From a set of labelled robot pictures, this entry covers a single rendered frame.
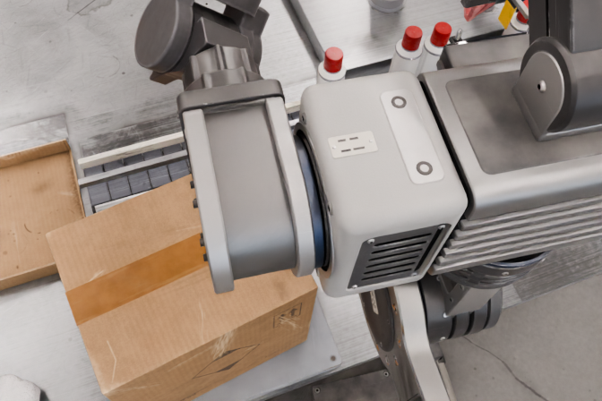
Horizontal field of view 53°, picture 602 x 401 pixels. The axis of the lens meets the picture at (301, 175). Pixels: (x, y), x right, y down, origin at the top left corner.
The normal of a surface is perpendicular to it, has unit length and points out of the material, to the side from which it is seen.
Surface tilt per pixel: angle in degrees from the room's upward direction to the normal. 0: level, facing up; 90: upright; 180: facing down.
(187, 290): 0
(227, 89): 0
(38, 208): 0
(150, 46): 50
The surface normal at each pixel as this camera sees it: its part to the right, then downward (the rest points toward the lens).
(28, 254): 0.05, -0.50
